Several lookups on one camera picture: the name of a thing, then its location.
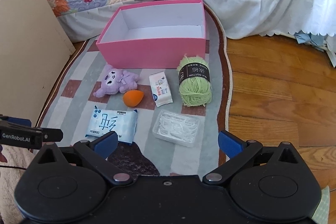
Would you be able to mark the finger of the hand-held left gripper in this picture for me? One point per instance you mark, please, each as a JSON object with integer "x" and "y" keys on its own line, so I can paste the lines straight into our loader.
{"x": 19, "y": 121}
{"x": 52, "y": 134}

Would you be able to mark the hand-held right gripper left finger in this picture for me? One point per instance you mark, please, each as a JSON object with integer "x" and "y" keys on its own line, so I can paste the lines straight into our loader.
{"x": 105, "y": 145}

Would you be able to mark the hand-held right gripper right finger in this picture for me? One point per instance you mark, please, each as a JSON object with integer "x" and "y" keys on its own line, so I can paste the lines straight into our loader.
{"x": 231, "y": 144}

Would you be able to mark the blue wet wipe pack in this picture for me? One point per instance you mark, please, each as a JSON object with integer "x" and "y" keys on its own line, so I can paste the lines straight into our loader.
{"x": 113, "y": 121}

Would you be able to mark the orange makeup sponge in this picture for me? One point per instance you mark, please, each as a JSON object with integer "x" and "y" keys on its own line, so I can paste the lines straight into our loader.
{"x": 133, "y": 99}

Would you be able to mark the clear plastic swab box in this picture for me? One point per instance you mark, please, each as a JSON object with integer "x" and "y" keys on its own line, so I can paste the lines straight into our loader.
{"x": 176, "y": 128}

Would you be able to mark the purple plush toy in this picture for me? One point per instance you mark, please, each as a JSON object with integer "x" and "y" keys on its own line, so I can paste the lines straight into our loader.
{"x": 115, "y": 79}

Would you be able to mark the green yarn ball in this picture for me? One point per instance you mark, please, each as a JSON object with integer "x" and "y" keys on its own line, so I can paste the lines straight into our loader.
{"x": 194, "y": 87}

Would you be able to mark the white tissue pack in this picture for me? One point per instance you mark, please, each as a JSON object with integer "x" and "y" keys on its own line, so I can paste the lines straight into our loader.
{"x": 161, "y": 88}

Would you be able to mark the pink cardboard box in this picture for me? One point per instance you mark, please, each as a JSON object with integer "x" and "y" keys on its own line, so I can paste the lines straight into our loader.
{"x": 147, "y": 53}

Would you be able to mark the beige fluffy mat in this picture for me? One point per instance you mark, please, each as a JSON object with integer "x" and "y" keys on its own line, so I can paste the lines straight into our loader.
{"x": 13, "y": 182}

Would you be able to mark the beige wooden board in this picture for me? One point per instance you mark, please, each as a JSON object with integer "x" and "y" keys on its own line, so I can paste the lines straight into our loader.
{"x": 26, "y": 56}

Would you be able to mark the checked grey rug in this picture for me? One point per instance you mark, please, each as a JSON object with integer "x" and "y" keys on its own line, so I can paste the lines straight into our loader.
{"x": 78, "y": 69}

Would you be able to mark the crumpled blue paper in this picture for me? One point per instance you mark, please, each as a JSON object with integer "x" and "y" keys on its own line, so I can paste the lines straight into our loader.
{"x": 308, "y": 39}

